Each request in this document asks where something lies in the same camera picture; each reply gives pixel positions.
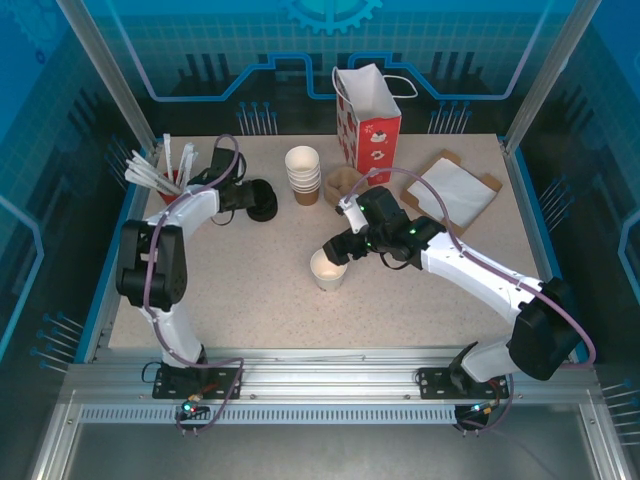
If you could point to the white paper coffee cup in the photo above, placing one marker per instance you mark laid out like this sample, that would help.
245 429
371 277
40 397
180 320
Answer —
327 275

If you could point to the red white paper bag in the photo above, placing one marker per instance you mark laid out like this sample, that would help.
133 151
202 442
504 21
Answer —
372 135

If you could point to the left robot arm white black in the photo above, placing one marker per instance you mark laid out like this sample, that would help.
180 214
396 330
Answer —
170 330

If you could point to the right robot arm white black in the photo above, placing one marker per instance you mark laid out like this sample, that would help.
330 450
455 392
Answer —
480 280

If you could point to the stack of black cup lids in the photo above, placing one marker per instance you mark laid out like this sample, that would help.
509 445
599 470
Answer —
265 205

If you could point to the white wrapped straw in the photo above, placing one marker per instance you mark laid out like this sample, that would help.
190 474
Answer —
147 182
186 165
169 155
191 162
147 175
147 167

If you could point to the stack of pulp cup carriers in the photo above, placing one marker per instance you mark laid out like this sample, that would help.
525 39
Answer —
337 185

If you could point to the white paper napkin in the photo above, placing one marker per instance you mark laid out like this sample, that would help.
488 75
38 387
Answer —
455 190

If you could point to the white napkin on cardboard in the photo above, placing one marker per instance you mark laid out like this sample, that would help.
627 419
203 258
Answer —
492 182

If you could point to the grey metal base panel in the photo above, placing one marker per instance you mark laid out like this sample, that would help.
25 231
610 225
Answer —
325 455

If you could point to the small controller board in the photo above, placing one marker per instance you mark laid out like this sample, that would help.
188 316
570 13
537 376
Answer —
192 407
482 409

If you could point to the aluminium frame rail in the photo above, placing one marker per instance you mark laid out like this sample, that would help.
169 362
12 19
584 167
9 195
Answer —
325 380

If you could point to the aluminium side rail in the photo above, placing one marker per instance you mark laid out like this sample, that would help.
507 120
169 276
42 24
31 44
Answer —
103 340
521 200

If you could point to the aluminium frame post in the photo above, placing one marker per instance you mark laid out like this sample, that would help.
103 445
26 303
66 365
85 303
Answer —
117 85
550 85

